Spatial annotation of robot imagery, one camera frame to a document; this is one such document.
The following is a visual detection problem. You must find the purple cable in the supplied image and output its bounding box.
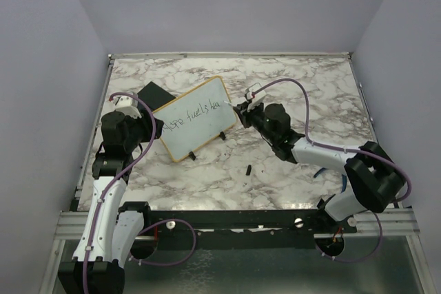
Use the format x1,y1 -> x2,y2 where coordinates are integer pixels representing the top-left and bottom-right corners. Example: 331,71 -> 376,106
253,78 -> 413,262
82,90 -> 196,294

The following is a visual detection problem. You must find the yellow framed whiteboard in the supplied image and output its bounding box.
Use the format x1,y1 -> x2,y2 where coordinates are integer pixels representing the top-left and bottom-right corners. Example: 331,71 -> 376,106
154,76 -> 237,162

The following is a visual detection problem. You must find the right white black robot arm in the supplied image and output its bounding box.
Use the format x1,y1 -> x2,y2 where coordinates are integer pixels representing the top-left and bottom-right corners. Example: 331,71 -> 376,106
233,102 -> 404,233

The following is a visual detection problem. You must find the black marker pen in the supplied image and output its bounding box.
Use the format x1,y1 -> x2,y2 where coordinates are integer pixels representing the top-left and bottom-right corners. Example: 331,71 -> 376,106
223,101 -> 234,107

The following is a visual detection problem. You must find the black marker cap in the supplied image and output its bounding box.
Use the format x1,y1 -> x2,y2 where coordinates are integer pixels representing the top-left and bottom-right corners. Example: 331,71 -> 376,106
245,165 -> 252,176

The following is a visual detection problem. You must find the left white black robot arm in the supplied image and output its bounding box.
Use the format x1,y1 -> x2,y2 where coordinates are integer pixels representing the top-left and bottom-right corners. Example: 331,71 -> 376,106
58,96 -> 161,293

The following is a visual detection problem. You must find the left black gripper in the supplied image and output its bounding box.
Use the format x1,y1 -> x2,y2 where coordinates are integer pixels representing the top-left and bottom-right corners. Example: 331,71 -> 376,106
125,107 -> 165,152

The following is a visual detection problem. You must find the black mounting rail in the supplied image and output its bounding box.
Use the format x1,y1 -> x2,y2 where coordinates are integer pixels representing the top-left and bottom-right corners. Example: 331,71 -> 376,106
113,207 -> 359,250

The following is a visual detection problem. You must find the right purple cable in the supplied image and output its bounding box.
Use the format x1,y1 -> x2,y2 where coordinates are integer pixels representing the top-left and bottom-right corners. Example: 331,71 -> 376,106
253,78 -> 413,262

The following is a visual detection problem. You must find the black rectangular pad upper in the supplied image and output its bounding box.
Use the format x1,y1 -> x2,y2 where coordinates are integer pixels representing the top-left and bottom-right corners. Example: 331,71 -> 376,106
137,81 -> 176,111

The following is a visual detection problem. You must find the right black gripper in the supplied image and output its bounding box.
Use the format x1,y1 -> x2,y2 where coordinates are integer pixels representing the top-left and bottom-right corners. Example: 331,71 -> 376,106
234,100 -> 277,145

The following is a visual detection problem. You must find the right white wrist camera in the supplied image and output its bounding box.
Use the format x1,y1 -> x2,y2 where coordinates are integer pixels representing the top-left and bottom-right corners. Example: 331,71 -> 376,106
245,83 -> 266,112

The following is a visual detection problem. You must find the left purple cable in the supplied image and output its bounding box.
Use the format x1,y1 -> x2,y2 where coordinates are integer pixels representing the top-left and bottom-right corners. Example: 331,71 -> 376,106
82,90 -> 196,294

